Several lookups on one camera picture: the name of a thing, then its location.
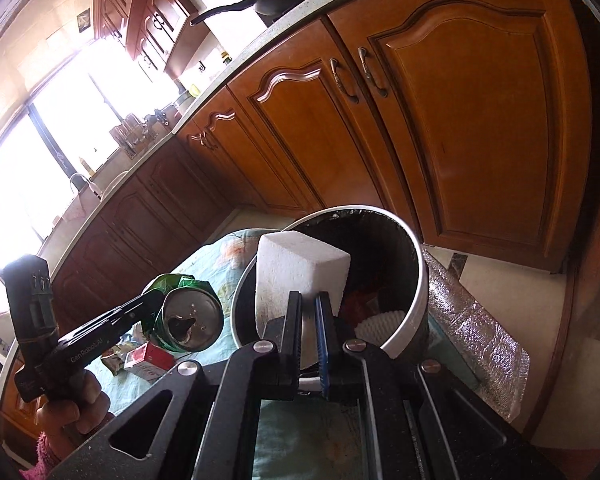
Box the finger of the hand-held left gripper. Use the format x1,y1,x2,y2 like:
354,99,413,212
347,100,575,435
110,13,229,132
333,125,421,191
100,290,167,351

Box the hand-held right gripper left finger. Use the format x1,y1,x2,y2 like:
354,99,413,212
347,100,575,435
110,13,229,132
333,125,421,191
45,290,306,480

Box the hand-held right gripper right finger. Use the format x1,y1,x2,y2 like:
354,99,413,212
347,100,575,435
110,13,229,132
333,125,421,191
314,292,531,480

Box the white foam block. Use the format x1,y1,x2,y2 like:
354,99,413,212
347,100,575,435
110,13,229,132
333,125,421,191
255,231,352,368

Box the crushed green drink can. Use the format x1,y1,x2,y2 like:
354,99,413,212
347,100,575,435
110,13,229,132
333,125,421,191
141,273,225,352

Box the white-rimmed black trash bin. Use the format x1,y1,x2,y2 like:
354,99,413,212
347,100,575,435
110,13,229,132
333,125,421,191
228,205,431,361

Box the person's left forearm pink sleeve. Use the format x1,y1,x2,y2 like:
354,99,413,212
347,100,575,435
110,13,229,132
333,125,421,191
19,432,63,480

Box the person's left hand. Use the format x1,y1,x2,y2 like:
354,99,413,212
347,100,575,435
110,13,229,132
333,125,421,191
36,373,115,461

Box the red packet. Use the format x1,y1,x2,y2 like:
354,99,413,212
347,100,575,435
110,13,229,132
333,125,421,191
125,342,176,377

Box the red wrapper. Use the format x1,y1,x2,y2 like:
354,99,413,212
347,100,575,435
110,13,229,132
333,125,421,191
341,290,381,317

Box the crumpled snack wrapper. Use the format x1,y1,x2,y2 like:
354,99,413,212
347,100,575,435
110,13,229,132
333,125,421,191
99,332,137,377

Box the white foam fruit net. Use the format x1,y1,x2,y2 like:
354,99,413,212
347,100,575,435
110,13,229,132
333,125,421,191
355,309,406,343

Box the dark wooden lower cabinets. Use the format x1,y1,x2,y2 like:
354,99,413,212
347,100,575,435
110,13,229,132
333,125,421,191
0,137,243,461

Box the teal floral tablecloth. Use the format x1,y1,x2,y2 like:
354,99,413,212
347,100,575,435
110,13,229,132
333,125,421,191
87,228,366,480

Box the chrome kitchen faucet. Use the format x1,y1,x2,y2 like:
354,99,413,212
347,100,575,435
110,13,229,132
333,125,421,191
69,172,102,202

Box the corner wooden cabinet door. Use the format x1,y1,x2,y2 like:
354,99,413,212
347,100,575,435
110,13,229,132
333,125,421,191
175,125,243,208

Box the silver foil mat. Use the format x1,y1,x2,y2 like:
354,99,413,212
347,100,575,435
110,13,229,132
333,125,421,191
420,247,531,423

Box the narrow arched cabinet door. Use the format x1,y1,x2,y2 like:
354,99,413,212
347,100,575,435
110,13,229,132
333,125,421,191
192,87,311,216

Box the arched wooden cabinet door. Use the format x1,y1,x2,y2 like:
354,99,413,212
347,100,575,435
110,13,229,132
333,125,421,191
227,17,421,241

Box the kitchen window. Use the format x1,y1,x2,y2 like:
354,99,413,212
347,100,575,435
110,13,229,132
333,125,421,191
0,45,181,261

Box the wide wooden cabinet door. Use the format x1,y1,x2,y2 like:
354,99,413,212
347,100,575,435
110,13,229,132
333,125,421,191
327,0,593,273

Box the wooden upper cabinets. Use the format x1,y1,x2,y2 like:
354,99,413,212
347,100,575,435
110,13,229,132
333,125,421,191
92,0,198,75

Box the metal cabinet handle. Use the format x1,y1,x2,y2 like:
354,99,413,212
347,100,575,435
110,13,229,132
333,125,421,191
329,58,360,104
356,47,389,99

